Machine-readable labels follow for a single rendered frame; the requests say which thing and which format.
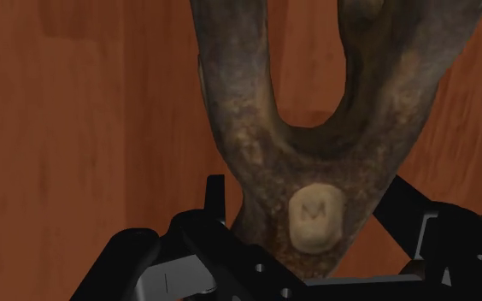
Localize rusty brown forked metal tool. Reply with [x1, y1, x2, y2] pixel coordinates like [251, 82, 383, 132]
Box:
[188, 0, 482, 281]

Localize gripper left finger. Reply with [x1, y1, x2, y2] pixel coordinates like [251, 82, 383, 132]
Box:
[69, 174, 309, 301]

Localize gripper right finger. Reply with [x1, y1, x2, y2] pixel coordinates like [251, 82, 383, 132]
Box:
[372, 174, 482, 301]

